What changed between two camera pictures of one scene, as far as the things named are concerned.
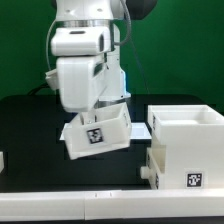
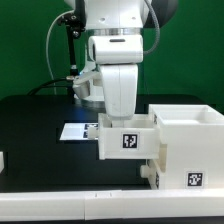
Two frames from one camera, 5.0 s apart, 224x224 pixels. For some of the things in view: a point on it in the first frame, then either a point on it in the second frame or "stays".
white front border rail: x=111 y=204 stays
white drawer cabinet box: x=193 y=136 stays
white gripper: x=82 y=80 to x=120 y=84
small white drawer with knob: x=110 y=132 to x=126 y=139
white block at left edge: x=1 y=161 stays
